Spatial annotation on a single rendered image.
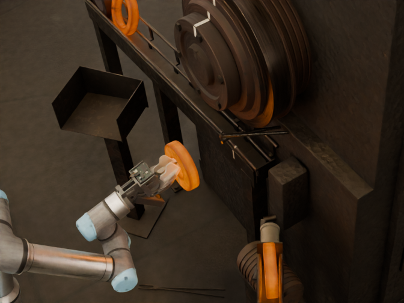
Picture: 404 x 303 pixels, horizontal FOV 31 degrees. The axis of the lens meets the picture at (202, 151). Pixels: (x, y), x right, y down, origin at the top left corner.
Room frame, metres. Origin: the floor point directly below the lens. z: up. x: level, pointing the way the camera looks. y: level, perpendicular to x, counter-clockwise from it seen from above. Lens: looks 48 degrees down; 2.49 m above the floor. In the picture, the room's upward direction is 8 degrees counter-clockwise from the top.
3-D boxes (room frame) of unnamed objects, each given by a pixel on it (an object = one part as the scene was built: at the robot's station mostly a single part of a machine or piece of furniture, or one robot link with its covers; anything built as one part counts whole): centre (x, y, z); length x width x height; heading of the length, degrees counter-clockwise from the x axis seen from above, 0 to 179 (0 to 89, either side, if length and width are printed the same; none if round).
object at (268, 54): (1.59, -0.13, 1.11); 0.47 x 0.06 x 0.47; 25
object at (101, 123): (1.93, 0.33, 0.36); 0.26 x 0.20 x 0.72; 60
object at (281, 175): (1.38, -0.25, 0.68); 0.11 x 0.08 x 0.24; 115
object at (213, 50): (1.55, -0.05, 1.11); 0.28 x 0.06 x 0.28; 25
